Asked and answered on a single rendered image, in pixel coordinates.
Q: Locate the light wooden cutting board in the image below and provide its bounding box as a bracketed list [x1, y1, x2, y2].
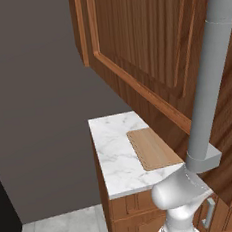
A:
[125, 124, 185, 174]

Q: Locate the large wooden cabinet door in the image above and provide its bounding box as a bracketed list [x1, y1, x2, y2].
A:
[68, 0, 232, 232]

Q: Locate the wooden base cabinet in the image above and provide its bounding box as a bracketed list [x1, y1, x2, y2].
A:
[90, 135, 173, 232]

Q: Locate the wooden base cabinet door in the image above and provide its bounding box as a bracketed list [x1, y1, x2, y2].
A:
[189, 190, 232, 232]

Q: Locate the wooden drawer front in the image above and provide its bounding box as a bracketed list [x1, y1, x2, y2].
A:
[108, 187, 168, 221]

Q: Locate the black appliance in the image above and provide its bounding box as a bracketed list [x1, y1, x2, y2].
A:
[0, 163, 24, 232]

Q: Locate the small grey cabinet handle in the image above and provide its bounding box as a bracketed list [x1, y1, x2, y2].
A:
[197, 197, 219, 230]

